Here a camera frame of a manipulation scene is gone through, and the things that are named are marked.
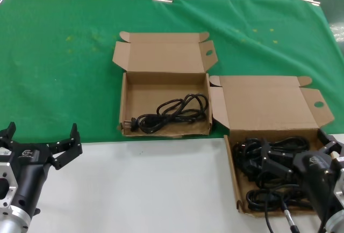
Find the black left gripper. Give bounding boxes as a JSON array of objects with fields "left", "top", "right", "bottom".
[{"left": 0, "top": 121, "right": 83, "bottom": 216}]

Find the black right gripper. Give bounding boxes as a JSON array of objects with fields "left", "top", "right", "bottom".
[{"left": 260, "top": 128, "right": 344, "bottom": 222}]

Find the open brown cardboard box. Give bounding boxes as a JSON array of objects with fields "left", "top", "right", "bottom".
[
  {"left": 209, "top": 76, "right": 344, "bottom": 215},
  {"left": 112, "top": 31, "right": 218, "bottom": 139}
]

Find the green table cloth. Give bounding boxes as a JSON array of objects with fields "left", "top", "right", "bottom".
[{"left": 0, "top": 0, "right": 344, "bottom": 144}]

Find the clear plastic bag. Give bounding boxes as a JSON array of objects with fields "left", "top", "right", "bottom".
[{"left": 329, "top": 15, "right": 344, "bottom": 46}]

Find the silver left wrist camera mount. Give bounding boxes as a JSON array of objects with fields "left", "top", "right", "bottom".
[{"left": 0, "top": 162, "right": 19, "bottom": 214}]

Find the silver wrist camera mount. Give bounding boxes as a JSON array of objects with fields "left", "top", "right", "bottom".
[
  {"left": 0, "top": 162, "right": 19, "bottom": 214},
  {"left": 333, "top": 163, "right": 344, "bottom": 210}
]

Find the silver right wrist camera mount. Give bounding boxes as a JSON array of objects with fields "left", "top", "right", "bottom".
[{"left": 333, "top": 163, "right": 344, "bottom": 210}]

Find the silver metal cable connector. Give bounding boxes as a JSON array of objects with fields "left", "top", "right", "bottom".
[{"left": 281, "top": 194, "right": 299, "bottom": 233}]

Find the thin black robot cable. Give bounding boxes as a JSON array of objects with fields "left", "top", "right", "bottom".
[{"left": 264, "top": 194, "right": 273, "bottom": 233}]

